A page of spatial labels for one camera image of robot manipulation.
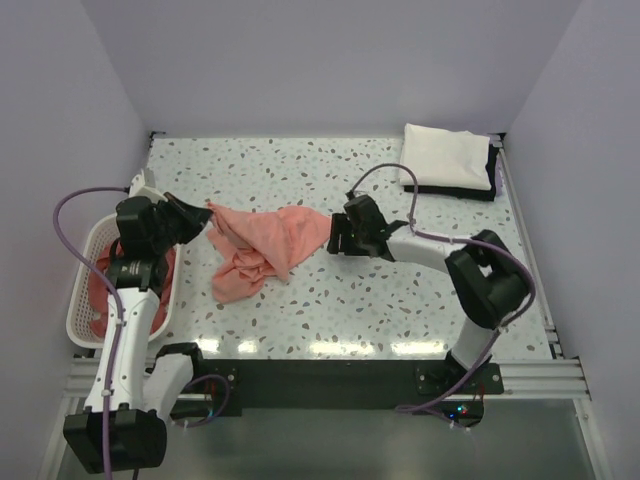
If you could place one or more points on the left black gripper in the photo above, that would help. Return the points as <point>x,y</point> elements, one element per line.
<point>198,216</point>

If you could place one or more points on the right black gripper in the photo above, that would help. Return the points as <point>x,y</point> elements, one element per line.
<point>340,225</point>

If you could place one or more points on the salmon pink t-shirt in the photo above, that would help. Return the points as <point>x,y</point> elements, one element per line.
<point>258,246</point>

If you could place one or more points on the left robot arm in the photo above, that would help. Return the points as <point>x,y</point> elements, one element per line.
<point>123,425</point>

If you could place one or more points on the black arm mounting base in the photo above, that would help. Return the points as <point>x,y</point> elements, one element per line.
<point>201,390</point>

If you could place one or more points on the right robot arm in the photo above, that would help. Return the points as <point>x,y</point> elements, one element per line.
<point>492,286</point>

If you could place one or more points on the white plastic laundry basket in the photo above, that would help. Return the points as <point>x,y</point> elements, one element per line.
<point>80,313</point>

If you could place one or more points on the dark pink crumpled t-shirt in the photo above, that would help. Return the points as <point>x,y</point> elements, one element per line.
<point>98,294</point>

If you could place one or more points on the folded white t-shirt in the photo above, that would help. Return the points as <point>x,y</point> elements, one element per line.
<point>443,158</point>

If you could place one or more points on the folded black t-shirt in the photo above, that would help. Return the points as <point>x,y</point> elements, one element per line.
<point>476,195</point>

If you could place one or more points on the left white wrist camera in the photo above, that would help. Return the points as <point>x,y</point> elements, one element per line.
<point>143,185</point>

